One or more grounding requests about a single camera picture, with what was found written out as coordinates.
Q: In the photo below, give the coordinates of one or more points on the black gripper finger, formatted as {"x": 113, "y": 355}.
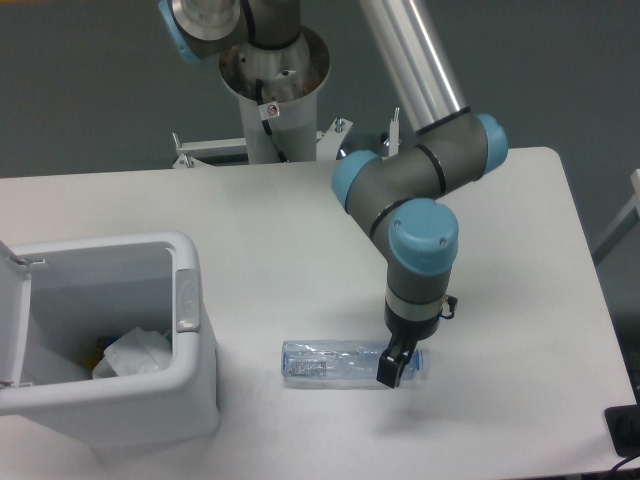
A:
{"x": 392, "y": 363}

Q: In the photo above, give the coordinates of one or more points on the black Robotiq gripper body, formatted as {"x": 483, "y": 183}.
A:
{"x": 405, "y": 333}

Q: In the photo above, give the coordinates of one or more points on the clear plastic water bottle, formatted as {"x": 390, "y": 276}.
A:
{"x": 331, "y": 364}

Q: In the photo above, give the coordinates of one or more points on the white paper wrapper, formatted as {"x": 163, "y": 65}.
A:
{"x": 136, "y": 352}

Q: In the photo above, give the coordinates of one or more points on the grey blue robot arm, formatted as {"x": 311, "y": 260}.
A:
{"x": 395, "y": 201}

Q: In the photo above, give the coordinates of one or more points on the white plastic trash can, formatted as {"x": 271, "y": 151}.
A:
{"x": 88, "y": 288}

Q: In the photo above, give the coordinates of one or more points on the white trash can lid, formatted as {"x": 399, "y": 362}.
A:
{"x": 15, "y": 308}

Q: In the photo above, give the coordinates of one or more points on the black device at table edge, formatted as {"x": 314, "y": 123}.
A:
{"x": 623, "y": 426}

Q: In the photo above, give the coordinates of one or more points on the blue yellow snack bag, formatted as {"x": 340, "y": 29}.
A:
{"x": 91, "y": 361}

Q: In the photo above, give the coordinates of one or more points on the white frame at right edge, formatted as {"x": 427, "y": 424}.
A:
{"x": 621, "y": 225}

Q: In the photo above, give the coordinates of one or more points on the white metal base frame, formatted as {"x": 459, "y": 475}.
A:
{"x": 334, "y": 143}

